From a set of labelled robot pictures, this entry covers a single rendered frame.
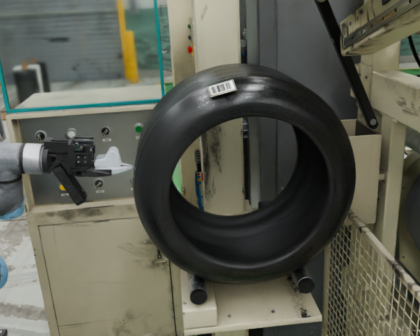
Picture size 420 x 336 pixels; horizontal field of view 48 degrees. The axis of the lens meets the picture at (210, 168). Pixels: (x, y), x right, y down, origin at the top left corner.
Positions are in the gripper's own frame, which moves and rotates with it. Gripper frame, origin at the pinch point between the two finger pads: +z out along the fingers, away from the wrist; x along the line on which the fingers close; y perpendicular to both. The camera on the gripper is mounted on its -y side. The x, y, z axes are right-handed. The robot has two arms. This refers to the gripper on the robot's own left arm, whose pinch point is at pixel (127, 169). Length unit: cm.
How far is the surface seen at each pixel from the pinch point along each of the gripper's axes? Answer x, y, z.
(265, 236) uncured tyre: 11.9, -24.3, 40.6
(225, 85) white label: -9.2, 24.2, 21.8
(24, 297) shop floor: 133, -131, -67
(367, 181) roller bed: 18, -8, 73
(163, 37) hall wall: 911, -39, 15
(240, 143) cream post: 25.1, 0.6, 32.8
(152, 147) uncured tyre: -9.2, 9.2, 6.2
